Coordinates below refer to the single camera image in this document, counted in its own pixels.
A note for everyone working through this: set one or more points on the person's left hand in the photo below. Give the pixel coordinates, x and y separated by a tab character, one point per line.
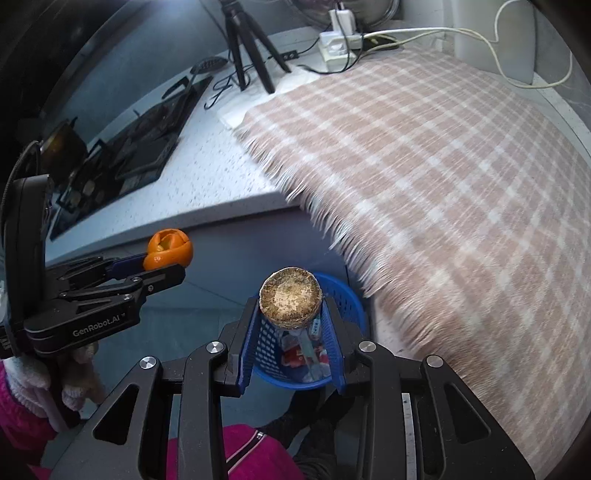
81	378

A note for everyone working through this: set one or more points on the blue plastic basket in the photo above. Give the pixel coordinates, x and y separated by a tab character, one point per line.
348	302

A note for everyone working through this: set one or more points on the person's left forearm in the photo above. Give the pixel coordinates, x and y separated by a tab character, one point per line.
18	429

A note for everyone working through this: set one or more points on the black trousers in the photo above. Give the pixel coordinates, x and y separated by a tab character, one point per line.
318	443

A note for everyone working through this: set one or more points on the small brown round cap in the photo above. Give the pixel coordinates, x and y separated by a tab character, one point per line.
290	295

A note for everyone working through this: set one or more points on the white charger plug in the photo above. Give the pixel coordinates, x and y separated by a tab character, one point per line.
344	18

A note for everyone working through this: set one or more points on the red wrapper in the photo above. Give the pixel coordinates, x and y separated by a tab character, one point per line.
293	356

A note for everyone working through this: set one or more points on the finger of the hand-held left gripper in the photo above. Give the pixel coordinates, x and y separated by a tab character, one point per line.
161	277
129	263

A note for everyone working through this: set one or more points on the black gas stove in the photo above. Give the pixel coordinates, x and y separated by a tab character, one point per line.
138	147

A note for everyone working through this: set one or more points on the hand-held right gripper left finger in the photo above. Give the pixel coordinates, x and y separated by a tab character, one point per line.
247	341

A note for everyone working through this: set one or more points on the white power strip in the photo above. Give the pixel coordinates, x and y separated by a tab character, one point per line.
334	50

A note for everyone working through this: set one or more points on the pink plaid cloth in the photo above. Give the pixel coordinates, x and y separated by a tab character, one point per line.
438	184

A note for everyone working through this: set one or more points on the pink jacket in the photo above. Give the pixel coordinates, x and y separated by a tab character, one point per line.
240	457

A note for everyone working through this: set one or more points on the black tripod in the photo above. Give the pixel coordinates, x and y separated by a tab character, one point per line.
233	11

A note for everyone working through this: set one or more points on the orange peel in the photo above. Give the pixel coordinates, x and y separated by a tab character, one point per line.
171	247

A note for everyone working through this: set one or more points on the black slotted ladle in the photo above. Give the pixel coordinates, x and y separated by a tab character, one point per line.
210	63

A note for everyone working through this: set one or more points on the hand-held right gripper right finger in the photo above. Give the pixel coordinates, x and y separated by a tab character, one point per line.
334	346

